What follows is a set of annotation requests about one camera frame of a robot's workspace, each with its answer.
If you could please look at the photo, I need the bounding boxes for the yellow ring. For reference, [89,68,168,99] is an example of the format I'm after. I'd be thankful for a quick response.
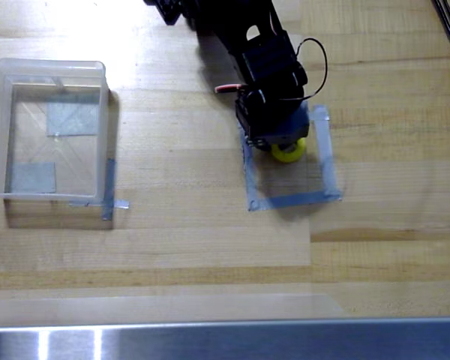
[271,136,308,164]

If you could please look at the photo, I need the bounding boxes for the clear plastic container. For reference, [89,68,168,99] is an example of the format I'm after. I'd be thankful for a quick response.
[0,58,110,202]

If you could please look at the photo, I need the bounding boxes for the shiny metal table edge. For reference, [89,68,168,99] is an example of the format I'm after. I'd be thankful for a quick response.
[0,317,450,360]

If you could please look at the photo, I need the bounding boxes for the large grey tape patch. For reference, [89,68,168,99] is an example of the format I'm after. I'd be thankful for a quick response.
[45,94,100,137]

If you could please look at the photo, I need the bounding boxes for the small grey tape patch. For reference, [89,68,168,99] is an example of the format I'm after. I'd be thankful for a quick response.
[10,161,58,196]

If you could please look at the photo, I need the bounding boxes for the thin black arm wire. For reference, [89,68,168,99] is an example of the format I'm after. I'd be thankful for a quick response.
[295,37,329,101]

